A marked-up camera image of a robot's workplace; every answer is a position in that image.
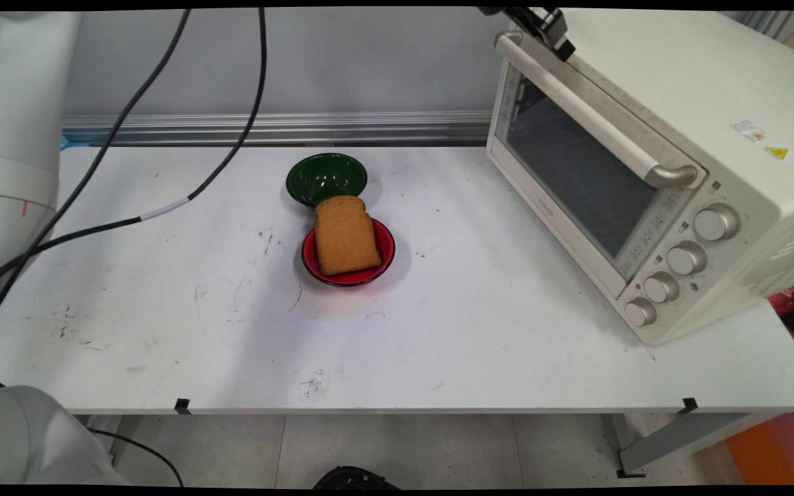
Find grey table leg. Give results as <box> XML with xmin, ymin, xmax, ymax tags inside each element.
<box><xmin>611</xmin><ymin>412</ymin><xmax>777</xmax><ymax>477</ymax></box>

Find thin black floor cable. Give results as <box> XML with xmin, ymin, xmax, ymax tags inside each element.
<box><xmin>87</xmin><ymin>428</ymin><xmax>184</xmax><ymax>486</ymax></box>

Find green bowl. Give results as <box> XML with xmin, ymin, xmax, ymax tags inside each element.
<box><xmin>285</xmin><ymin>153</ymin><xmax>369</xmax><ymax>207</ymax></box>

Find black object on floor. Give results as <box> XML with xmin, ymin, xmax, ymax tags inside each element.
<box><xmin>312</xmin><ymin>466</ymin><xmax>401</xmax><ymax>490</ymax></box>

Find brown bread slice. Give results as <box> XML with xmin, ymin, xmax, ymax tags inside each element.
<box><xmin>313</xmin><ymin>195</ymin><xmax>383</xmax><ymax>277</ymax></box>

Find red bowl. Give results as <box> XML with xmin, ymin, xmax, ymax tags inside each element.
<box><xmin>301</xmin><ymin>218</ymin><xmax>396</xmax><ymax>288</ymax></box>

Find orange box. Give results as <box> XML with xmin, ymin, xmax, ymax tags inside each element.
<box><xmin>724</xmin><ymin>420</ymin><xmax>794</xmax><ymax>485</ymax></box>

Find red object behind table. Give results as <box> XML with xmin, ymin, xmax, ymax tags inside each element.
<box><xmin>768</xmin><ymin>289</ymin><xmax>794</xmax><ymax>376</ymax></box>

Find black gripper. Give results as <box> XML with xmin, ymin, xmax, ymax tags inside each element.
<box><xmin>478</xmin><ymin>7</ymin><xmax>576</xmax><ymax>61</ymax></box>

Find black cable with white tape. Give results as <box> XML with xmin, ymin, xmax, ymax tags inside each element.
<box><xmin>0</xmin><ymin>8</ymin><xmax>268</xmax><ymax>293</ymax></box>

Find aluminium rail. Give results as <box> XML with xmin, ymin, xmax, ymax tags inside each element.
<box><xmin>63</xmin><ymin>110</ymin><xmax>494</xmax><ymax>147</ymax></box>

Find oven glass door with handle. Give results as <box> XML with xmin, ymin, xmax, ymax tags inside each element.
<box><xmin>487</xmin><ymin>31</ymin><xmax>708</xmax><ymax>298</ymax></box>

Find cream toaster oven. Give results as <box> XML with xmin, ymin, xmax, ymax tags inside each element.
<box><xmin>485</xmin><ymin>8</ymin><xmax>794</xmax><ymax>347</ymax></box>

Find silver oven knob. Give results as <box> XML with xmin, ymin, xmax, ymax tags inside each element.
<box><xmin>666</xmin><ymin>240</ymin><xmax>708</xmax><ymax>276</ymax></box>
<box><xmin>643</xmin><ymin>271</ymin><xmax>680</xmax><ymax>304</ymax></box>
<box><xmin>693</xmin><ymin>203</ymin><xmax>741</xmax><ymax>242</ymax></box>
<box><xmin>624</xmin><ymin>297</ymin><xmax>658</xmax><ymax>327</ymax></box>

